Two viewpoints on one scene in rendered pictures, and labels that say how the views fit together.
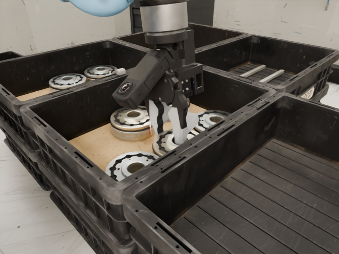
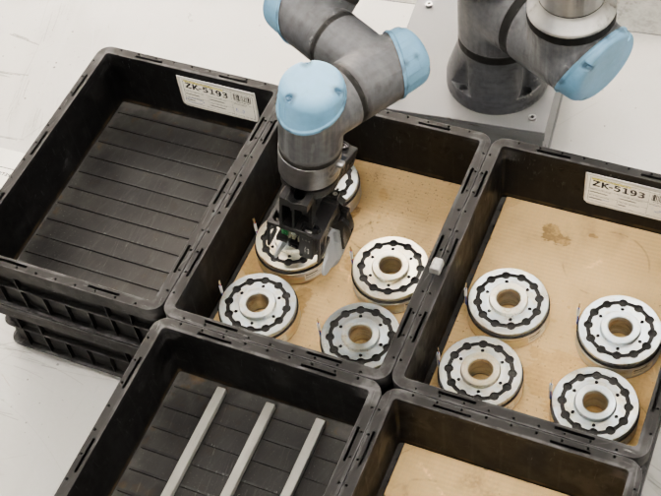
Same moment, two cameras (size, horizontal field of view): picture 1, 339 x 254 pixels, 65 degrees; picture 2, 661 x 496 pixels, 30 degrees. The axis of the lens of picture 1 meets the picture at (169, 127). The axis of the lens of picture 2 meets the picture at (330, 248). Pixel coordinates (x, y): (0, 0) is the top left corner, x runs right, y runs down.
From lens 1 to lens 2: 1.74 m
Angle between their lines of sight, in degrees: 94
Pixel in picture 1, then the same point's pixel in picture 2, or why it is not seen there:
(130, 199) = (274, 89)
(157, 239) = (244, 81)
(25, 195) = not seen: hidden behind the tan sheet
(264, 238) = (179, 191)
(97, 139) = (428, 235)
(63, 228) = not seen: hidden behind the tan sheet
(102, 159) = (391, 208)
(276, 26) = not seen: outside the picture
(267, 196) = (176, 234)
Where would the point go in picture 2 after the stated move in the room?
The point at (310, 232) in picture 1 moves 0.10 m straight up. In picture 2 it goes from (136, 212) to (119, 166)
